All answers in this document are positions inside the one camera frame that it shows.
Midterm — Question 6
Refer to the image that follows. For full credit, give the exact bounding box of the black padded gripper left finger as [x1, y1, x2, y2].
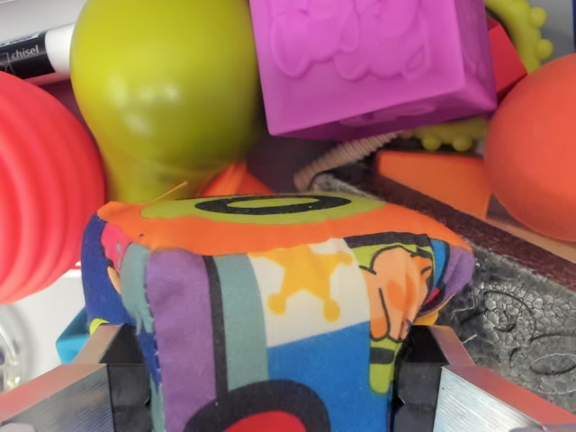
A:
[0, 324, 152, 432]

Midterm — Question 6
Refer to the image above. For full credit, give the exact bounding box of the black padded gripper right finger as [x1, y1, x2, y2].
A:
[393, 324, 576, 432]

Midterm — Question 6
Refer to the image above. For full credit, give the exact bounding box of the colourful printed fabric cube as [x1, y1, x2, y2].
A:
[80, 192, 476, 432]

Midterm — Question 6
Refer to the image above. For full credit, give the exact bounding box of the teal embossed rubber cube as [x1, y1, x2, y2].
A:
[55, 309, 94, 365]

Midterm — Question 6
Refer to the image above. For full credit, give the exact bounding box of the gray embossed foam block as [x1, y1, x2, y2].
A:
[310, 173, 576, 413]

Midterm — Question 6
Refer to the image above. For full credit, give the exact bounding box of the red ribbed rubber ball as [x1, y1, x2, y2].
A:
[0, 70, 109, 305]

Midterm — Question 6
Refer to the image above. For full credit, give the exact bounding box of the orange wedge block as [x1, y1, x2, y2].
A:
[373, 149, 512, 220]

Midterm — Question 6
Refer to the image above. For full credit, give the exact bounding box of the orange foam ball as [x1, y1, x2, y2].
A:
[483, 52, 576, 244]

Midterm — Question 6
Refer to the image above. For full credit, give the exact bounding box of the tan ribbed wooden screw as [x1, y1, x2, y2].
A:
[294, 132, 409, 190]

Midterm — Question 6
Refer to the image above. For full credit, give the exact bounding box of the orange plastic piece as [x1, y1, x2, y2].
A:
[196, 159, 274, 198]

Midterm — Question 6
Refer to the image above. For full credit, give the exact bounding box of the olive green plastic pear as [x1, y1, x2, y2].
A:
[69, 0, 265, 203]

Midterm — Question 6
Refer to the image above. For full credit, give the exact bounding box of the red wooden block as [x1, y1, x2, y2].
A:
[485, 15, 528, 98]

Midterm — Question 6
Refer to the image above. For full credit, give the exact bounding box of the black chisel marker pen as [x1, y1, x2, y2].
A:
[0, 24, 76, 80]

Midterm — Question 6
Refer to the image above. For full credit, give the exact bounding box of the purple embossed rubber cube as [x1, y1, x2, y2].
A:
[248, 0, 499, 140]

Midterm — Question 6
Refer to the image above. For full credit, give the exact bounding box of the clear plastic ring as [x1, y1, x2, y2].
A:
[0, 305, 31, 395]

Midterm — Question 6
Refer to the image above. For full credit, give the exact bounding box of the yellow-green bumpy ring toy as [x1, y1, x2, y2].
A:
[411, 0, 554, 153]

